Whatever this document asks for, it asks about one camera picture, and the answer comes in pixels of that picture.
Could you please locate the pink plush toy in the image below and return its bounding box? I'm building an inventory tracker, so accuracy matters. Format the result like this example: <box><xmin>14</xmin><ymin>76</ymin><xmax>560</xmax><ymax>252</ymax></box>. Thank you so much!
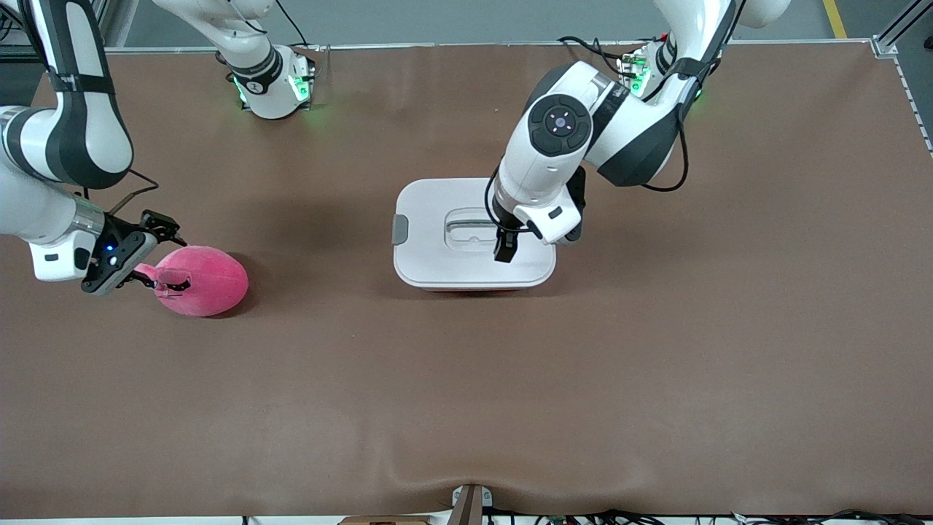
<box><xmin>133</xmin><ymin>245</ymin><xmax>249</xmax><ymax>318</ymax></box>

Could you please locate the brown table mat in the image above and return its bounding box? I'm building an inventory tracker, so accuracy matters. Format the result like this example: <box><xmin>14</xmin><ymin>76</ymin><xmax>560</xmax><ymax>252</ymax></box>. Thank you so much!
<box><xmin>0</xmin><ymin>40</ymin><xmax>933</xmax><ymax>520</ymax></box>

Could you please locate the black right arm base cable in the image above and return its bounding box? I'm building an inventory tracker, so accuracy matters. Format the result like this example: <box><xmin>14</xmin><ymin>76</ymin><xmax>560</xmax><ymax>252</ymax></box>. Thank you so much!
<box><xmin>273</xmin><ymin>0</ymin><xmax>311</xmax><ymax>48</ymax></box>

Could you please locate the black left arm base cable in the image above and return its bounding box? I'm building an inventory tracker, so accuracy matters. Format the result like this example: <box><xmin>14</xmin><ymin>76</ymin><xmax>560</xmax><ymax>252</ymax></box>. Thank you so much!
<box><xmin>558</xmin><ymin>35</ymin><xmax>631</xmax><ymax>77</ymax></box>

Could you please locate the black arm base cable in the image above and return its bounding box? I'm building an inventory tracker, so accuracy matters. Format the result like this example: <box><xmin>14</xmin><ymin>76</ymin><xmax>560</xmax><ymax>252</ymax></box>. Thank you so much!
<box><xmin>558</xmin><ymin>35</ymin><xmax>631</xmax><ymax>77</ymax></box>
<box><xmin>273</xmin><ymin>0</ymin><xmax>311</xmax><ymax>48</ymax></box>

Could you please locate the white box lid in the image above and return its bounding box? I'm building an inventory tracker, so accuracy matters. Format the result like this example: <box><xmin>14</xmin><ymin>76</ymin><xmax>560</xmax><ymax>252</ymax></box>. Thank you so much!
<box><xmin>392</xmin><ymin>177</ymin><xmax>558</xmax><ymax>290</ymax></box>

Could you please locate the wooden camera mount post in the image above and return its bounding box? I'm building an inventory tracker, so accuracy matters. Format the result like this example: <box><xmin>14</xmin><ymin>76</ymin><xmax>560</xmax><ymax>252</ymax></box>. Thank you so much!
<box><xmin>450</xmin><ymin>483</ymin><xmax>493</xmax><ymax>525</ymax></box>

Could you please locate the aluminium frame profile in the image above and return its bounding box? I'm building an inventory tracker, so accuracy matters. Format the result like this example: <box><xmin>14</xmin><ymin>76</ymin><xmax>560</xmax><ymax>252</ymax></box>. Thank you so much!
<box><xmin>871</xmin><ymin>0</ymin><xmax>933</xmax><ymax>59</ymax></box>
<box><xmin>0</xmin><ymin>0</ymin><xmax>117</xmax><ymax>55</ymax></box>

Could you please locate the pink plastic box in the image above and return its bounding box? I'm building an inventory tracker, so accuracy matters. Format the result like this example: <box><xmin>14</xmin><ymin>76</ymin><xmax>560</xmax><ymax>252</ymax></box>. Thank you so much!
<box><xmin>419</xmin><ymin>284</ymin><xmax>544</xmax><ymax>293</ymax></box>

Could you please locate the aluminium table edge rail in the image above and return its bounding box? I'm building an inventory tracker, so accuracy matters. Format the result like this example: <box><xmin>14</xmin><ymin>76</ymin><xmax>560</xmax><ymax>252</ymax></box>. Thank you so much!
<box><xmin>102</xmin><ymin>40</ymin><xmax>897</xmax><ymax>55</ymax></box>

